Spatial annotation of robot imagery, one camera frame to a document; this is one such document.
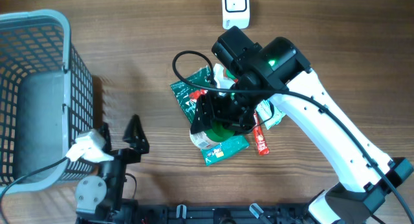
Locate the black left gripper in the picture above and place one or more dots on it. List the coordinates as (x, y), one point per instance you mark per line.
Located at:
(131, 155)

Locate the white barcode scanner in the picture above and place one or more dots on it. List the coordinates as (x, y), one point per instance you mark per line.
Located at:
(236, 13)

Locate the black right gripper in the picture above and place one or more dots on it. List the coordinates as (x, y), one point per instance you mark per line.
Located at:
(207, 108)

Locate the red stick sachet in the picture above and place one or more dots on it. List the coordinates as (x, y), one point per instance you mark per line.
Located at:
(261, 143)

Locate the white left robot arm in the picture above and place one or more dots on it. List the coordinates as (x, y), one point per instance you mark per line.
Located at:
(99, 197)

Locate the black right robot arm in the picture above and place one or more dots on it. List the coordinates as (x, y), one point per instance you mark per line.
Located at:
(281, 74)

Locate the green lidded jar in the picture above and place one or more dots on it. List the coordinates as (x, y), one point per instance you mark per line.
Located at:
(211, 137)

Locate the grey plastic shopping basket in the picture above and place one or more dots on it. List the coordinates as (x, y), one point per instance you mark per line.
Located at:
(46, 101)

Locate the green 3M gloves packet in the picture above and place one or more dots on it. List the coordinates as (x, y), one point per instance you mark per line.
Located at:
(186, 97)

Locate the light blue wipes pack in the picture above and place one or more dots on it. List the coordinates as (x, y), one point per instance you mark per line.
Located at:
(269, 114)

